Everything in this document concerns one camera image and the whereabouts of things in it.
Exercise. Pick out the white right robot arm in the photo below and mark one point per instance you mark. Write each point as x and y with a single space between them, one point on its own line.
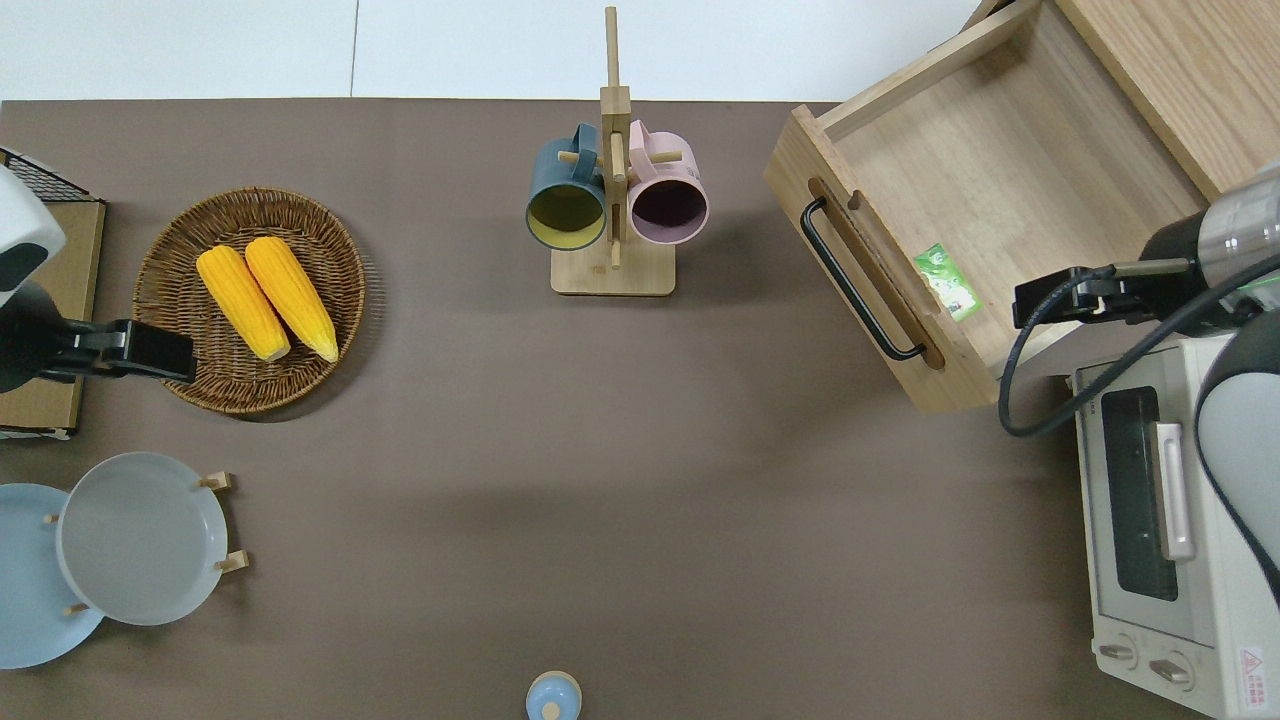
1240 440

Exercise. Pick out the light blue plate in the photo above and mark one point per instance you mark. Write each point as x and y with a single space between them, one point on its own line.
30 600

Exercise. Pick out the pink mug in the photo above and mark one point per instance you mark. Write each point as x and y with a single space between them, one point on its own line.
668 168

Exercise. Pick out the grey plate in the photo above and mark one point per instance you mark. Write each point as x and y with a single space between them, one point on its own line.
140 540

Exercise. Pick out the wooden mug stand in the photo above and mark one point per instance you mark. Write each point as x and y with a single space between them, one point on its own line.
612 275

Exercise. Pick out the brown table mat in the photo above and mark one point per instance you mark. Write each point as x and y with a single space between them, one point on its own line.
600 500

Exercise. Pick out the white toaster oven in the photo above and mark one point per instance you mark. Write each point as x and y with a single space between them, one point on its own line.
1110 600

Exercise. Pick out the dark blue mug yellow inside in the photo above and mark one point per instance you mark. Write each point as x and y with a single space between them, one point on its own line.
560 172

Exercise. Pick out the wooden drawer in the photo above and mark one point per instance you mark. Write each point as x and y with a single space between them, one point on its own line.
1000 160

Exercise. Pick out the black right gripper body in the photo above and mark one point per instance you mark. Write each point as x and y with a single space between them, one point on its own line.
1060 303

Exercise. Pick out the yellow corn cob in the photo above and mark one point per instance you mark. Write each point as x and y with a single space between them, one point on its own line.
292 295
240 300

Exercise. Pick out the grid-patterned box with wood top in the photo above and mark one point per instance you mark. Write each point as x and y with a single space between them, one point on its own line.
50 400

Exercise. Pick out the green snack packet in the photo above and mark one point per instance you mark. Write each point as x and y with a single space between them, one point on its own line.
950 283

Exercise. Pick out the wooden plate rack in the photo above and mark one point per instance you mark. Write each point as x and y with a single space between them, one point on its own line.
236 562

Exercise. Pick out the oven control knob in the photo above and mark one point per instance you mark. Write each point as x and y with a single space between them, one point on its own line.
1170 672
1118 653

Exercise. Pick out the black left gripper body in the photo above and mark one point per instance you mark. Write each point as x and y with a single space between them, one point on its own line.
150 352

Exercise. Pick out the wooden drawer cabinet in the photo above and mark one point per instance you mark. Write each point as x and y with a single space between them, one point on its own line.
1180 60

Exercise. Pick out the round wicker basket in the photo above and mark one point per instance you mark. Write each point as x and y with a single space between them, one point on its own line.
170 270

